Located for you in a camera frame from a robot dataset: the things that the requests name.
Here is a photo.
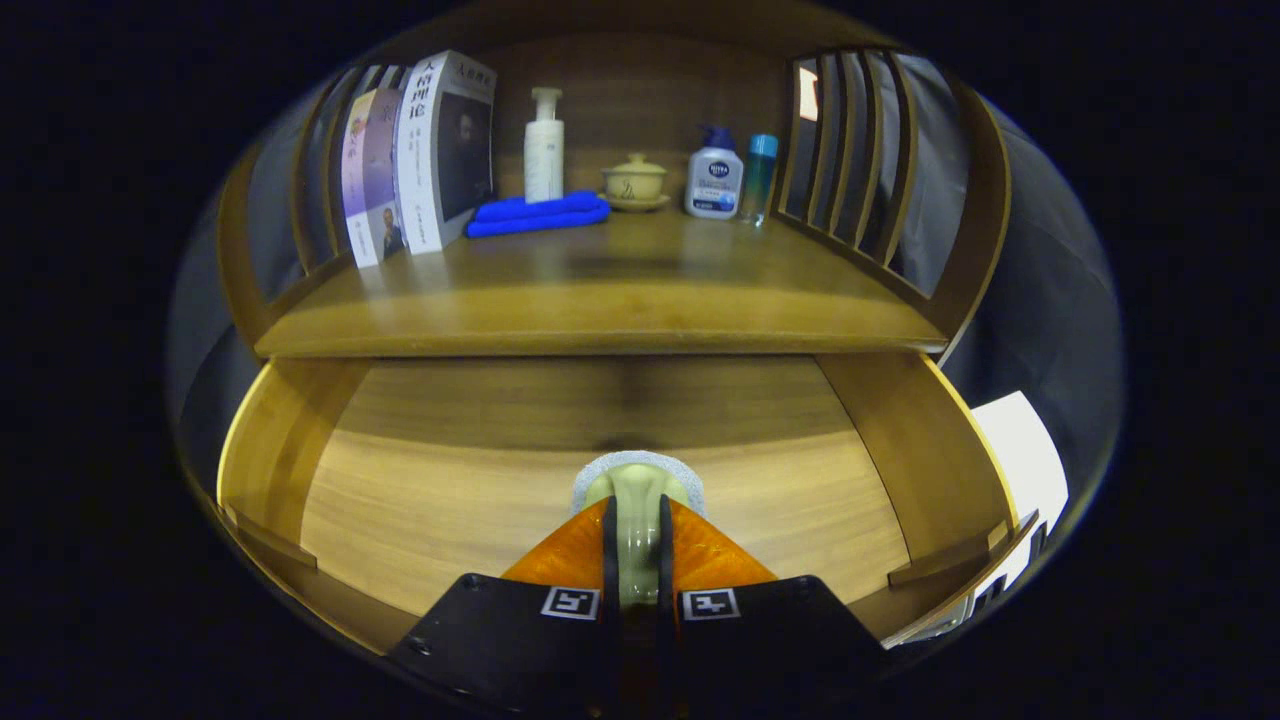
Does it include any grey sponge brush green handle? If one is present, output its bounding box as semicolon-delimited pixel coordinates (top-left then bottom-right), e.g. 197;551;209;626
570;450;707;611

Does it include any wooden countertop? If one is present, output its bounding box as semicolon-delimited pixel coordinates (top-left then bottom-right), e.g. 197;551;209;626
255;205;949;359

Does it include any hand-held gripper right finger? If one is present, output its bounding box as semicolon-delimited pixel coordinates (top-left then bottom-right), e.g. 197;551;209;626
655;493;893;719

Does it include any wooden drawer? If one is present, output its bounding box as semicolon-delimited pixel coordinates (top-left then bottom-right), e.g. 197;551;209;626
215;350;1046;661

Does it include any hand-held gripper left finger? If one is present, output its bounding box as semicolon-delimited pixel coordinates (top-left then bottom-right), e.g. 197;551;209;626
385;495;621;719

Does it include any wooden cabinet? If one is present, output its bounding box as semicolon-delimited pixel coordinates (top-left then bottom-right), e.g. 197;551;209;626
215;0;1013;366

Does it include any blue folded cloth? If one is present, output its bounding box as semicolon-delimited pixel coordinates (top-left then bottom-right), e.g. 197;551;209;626
465;190;612;239

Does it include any white bottle with blue pump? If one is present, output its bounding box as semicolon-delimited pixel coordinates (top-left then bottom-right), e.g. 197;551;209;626
684;125;745;220

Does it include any thick white book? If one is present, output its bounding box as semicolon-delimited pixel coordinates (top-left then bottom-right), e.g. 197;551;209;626
393;50;499;256

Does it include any beige lidded teacup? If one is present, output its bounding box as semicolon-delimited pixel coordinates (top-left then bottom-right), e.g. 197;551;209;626
601;152;672;213

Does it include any purple book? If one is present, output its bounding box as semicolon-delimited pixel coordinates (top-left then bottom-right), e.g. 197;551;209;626
340;87;408;269

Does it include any teal bottle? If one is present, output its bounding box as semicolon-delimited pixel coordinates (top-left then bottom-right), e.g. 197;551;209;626
738;134;780;227

